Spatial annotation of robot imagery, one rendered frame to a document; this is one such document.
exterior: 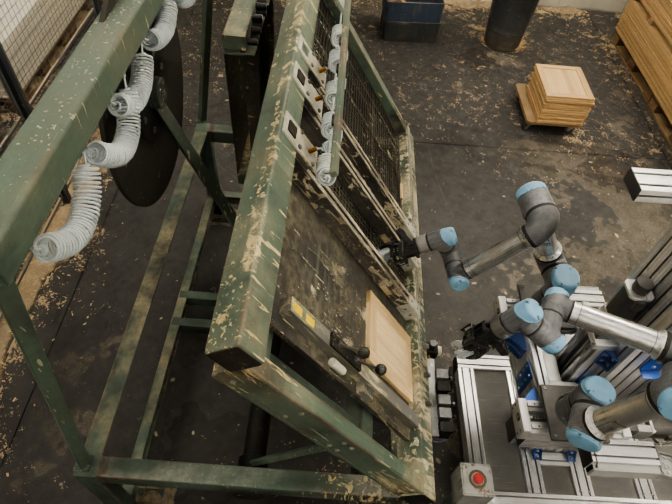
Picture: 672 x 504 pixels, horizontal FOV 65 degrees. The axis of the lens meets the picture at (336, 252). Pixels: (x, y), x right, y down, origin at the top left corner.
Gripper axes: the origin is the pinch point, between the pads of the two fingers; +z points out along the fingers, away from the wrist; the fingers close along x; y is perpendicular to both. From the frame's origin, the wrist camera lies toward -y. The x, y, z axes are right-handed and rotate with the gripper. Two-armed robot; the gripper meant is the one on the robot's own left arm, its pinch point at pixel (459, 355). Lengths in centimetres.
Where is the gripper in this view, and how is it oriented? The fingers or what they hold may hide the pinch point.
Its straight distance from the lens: 189.3
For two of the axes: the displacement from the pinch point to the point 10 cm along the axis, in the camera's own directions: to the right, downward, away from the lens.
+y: -8.5, -3.7, -3.7
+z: -5.2, 5.2, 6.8
